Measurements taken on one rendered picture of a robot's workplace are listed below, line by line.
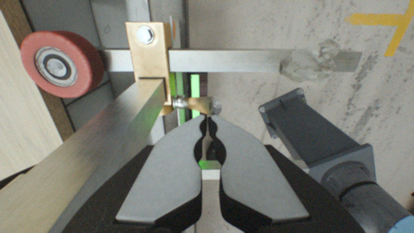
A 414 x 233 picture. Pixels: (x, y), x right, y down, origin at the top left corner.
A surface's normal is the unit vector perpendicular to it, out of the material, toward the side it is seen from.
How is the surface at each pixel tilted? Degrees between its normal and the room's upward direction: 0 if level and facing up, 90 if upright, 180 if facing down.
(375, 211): 90
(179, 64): 0
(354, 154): 0
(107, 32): 0
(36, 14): 90
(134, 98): 90
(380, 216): 88
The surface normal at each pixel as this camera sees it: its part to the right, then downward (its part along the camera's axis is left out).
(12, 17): 1.00, 0.00
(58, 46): 0.02, 0.47
